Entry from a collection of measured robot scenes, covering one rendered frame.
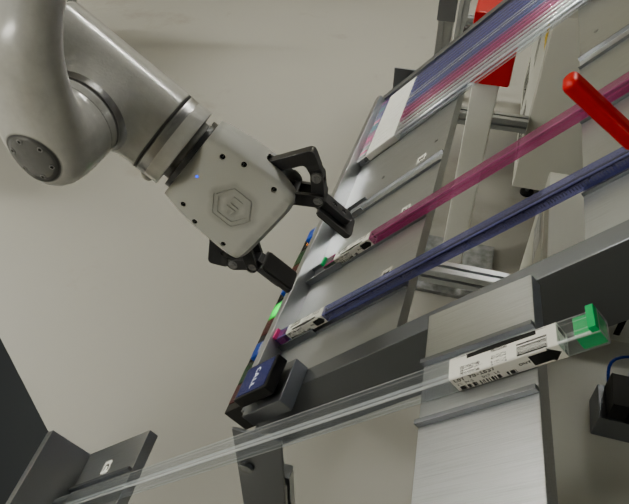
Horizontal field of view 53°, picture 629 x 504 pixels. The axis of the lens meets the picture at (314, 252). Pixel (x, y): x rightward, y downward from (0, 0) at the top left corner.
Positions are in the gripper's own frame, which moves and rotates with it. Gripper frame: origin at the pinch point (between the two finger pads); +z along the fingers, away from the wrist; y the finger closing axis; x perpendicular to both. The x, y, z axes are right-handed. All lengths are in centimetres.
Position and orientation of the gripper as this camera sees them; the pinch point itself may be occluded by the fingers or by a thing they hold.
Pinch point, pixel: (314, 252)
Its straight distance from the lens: 63.1
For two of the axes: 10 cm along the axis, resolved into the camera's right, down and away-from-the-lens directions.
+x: 1.7, -5.3, 8.3
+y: 6.3, -5.9, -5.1
